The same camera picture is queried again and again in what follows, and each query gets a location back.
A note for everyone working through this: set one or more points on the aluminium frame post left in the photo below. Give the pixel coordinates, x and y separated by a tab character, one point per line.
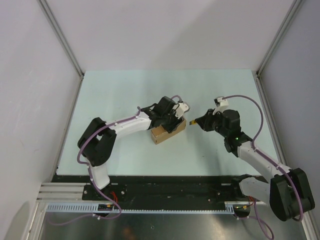
54	24

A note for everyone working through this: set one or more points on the shiny metal front plate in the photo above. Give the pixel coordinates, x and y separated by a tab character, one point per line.
134	226

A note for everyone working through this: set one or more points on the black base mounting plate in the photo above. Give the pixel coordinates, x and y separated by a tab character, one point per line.
135	189

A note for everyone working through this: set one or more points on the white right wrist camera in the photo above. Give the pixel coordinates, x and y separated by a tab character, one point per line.
221	105

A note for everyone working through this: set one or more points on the brown cardboard express box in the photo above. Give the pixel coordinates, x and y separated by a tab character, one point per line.
159	134

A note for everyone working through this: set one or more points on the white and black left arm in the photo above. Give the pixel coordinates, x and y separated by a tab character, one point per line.
97	142

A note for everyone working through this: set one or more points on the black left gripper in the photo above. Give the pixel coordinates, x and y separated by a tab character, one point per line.
172	126

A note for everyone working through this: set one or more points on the aluminium frame post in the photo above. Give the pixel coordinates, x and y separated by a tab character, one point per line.
280	34
54	24

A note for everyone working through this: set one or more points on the aluminium frame post right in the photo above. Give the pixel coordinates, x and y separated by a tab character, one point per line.
280	34

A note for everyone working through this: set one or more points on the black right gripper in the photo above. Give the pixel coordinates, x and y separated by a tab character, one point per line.
204	121

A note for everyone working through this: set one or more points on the yellow utility knife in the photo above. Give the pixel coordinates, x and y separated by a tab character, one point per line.
193	122

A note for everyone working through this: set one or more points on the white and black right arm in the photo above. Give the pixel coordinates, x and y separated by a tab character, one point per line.
287	191

